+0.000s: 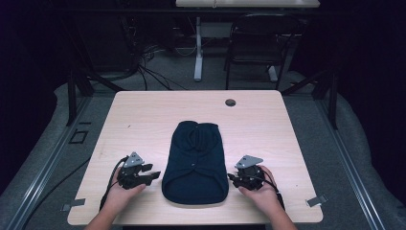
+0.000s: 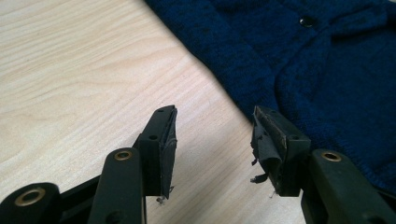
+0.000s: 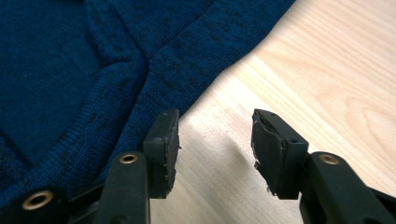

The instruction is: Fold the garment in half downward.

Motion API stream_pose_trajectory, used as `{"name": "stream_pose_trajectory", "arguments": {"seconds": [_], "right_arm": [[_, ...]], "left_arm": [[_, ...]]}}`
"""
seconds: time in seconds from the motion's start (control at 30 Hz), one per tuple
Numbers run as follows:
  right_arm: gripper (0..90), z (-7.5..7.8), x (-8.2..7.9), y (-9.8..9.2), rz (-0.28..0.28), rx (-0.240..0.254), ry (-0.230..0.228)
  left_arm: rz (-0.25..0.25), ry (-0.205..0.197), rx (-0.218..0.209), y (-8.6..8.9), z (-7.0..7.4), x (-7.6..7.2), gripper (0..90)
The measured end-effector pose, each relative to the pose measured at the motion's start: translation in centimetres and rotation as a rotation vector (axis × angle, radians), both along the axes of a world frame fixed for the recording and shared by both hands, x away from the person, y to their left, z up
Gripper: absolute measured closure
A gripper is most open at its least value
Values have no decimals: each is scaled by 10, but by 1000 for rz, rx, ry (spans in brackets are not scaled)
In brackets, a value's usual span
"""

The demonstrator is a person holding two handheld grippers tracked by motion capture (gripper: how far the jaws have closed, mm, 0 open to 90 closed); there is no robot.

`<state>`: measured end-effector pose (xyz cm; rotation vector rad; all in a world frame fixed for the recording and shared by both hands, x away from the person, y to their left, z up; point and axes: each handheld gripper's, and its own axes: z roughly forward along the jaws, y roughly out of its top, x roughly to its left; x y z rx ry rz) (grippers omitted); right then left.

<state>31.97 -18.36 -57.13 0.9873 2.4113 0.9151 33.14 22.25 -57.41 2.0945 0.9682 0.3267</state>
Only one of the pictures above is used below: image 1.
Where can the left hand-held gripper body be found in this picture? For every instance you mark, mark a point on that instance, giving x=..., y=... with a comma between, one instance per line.
x=131, y=175

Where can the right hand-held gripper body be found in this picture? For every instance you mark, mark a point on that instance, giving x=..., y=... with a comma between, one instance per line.
x=251, y=176

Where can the dark blue hooded garment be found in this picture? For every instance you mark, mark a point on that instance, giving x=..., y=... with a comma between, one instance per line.
x=195, y=166

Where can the person's left hand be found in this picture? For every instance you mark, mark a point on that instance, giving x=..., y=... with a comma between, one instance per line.
x=120, y=195

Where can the person's right hand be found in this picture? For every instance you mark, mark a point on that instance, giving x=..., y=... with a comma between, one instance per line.
x=265, y=197

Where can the grey tape strip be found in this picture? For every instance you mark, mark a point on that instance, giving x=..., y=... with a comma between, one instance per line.
x=316, y=201
x=76, y=202

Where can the black metal stand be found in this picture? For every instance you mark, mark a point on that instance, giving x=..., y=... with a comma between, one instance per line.
x=333, y=102
x=72, y=96

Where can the black folding chair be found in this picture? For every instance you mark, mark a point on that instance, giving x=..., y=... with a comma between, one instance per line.
x=259, y=48

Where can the white desk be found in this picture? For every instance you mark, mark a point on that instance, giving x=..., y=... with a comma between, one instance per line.
x=198, y=48

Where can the black floor socket frame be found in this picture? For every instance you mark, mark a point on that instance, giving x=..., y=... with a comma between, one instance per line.
x=78, y=136

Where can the metal floor rail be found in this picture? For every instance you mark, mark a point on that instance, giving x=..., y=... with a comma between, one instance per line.
x=41, y=174
x=351, y=169

